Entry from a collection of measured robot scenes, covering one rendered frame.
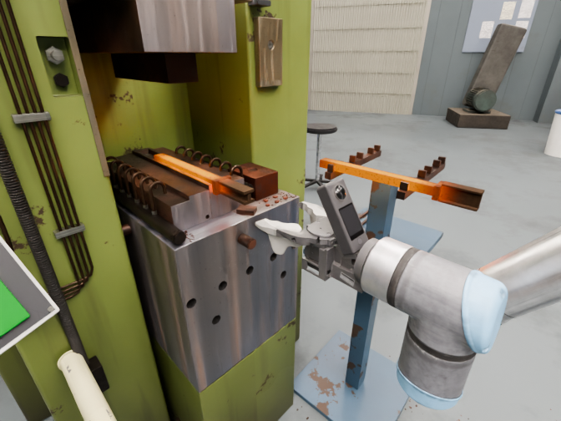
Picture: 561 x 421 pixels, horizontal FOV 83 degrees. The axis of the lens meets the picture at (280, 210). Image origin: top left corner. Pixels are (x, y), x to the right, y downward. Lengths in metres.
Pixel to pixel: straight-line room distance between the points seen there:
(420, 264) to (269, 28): 0.74
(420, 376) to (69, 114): 0.74
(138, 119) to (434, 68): 7.70
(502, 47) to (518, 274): 7.56
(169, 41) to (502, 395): 1.72
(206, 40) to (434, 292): 0.58
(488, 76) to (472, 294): 7.63
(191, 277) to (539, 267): 0.61
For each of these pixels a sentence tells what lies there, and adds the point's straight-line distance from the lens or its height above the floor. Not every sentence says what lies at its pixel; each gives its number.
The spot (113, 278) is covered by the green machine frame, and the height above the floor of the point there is 0.78.
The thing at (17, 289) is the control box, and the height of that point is 1.01.
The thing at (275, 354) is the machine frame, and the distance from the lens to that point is 1.15.
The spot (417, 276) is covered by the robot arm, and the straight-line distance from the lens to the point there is 0.45.
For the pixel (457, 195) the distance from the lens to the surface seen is 0.81.
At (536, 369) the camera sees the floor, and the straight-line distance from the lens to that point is 1.96.
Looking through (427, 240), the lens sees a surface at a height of 0.72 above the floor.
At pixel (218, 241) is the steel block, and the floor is 0.89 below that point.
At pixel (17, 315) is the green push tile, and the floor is 0.99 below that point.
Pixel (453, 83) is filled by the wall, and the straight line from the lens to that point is 8.50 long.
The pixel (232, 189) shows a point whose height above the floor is 1.01.
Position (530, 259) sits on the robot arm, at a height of 1.01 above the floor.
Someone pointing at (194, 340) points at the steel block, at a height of 0.66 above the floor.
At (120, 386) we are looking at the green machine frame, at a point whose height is 0.43.
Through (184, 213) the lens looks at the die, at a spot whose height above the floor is 0.95.
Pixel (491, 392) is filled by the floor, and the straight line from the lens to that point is 1.76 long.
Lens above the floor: 1.26
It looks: 26 degrees down
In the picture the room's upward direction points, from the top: straight up
